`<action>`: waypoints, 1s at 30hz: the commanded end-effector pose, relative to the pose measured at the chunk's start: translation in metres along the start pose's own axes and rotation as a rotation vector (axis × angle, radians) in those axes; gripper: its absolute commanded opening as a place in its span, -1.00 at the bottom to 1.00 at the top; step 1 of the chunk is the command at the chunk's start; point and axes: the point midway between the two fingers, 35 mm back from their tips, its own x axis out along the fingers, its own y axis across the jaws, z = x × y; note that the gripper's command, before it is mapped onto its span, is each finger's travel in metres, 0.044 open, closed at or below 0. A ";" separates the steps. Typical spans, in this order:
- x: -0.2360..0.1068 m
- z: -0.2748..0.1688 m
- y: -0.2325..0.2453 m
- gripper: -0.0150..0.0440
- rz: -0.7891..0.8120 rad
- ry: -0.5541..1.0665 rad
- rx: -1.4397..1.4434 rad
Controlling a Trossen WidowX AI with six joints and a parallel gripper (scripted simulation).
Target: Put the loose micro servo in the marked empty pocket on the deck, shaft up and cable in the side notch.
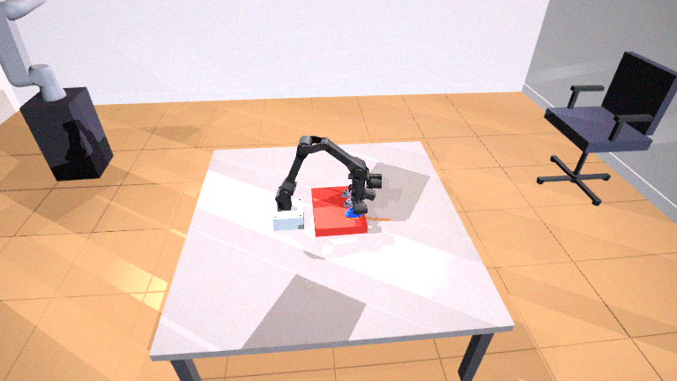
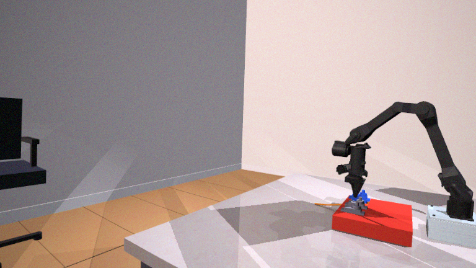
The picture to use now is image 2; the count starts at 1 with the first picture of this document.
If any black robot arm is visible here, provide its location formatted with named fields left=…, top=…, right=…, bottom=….
left=332, top=101, right=474, bottom=222

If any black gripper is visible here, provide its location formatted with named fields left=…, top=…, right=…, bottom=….
left=345, top=158, right=368, bottom=198

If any red flat plate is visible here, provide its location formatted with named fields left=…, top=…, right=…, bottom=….
left=332, top=196, right=413, bottom=247

